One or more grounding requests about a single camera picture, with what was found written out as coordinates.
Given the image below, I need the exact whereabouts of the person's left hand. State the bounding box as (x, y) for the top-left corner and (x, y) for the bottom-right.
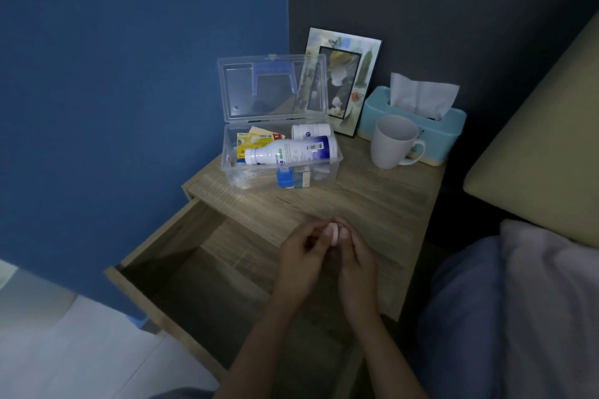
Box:
(273, 219), (337, 304)

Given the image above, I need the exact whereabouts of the person's right hand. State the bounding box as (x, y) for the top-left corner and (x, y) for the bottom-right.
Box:
(334, 218), (381, 320)

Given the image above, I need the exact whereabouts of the person's left forearm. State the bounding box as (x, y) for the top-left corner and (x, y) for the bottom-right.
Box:
(214, 291), (306, 399)

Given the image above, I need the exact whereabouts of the person's right forearm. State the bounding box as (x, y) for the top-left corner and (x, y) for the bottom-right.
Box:
(345, 310), (429, 399)

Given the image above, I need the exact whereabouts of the wooden nightstand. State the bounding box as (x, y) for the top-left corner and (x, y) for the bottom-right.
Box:
(104, 131), (446, 399)

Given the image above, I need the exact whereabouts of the small blue white box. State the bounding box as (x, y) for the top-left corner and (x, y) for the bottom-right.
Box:
(275, 166), (312, 190)

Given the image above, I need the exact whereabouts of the large white blue-label bottle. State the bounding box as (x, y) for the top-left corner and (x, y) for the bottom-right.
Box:
(244, 135), (339, 166)

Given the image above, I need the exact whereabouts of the white mug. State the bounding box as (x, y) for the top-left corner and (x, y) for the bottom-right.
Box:
(370, 114), (427, 170)

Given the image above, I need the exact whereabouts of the small white bottle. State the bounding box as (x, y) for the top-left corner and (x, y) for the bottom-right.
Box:
(291, 123), (332, 141)

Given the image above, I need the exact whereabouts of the yellow medicine packet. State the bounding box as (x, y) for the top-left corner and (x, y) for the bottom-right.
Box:
(236, 132), (275, 164)

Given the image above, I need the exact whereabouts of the orange medicine packet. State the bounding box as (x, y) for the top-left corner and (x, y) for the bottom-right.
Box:
(248, 126), (285, 141)

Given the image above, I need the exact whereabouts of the wooden drawer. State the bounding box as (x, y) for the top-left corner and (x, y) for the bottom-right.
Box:
(104, 197), (367, 399)

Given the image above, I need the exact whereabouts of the blue bedsheet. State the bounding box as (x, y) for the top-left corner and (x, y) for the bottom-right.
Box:
(414, 235), (512, 399)

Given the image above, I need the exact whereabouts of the light blue tissue box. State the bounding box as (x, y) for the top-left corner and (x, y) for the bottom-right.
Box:
(357, 85), (468, 167)

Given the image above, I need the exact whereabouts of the clear plastic storage box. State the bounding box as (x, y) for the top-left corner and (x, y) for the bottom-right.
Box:
(217, 54), (344, 191)

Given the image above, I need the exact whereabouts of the white tissue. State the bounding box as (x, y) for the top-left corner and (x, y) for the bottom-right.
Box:
(389, 72), (460, 122)

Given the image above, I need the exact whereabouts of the beige padded headboard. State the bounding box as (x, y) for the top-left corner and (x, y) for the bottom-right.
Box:
(463, 11), (599, 250)

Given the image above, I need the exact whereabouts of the white blanket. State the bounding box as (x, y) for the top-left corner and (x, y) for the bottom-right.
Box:
(497, 219), (599, 399)

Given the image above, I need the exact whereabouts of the white picture frame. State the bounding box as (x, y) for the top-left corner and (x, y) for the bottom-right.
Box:
(294, 27), (383, 138)

